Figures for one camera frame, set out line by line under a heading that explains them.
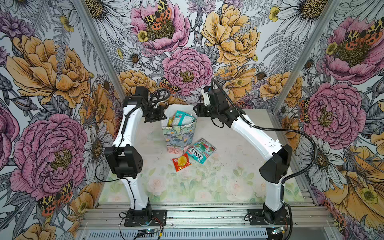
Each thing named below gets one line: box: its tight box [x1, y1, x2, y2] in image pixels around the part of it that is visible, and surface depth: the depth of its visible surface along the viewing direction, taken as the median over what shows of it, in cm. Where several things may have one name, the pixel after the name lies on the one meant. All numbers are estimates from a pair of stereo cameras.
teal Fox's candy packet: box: [174, 110, 197, 126], surface depth 91 cm
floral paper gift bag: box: [161, 104, 198, 155], surface depth 91 cm
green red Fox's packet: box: [186, 137, 217, 164], surface depth 98 cm
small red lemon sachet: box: [172, 153, 192, 172], surface depth 94 cm
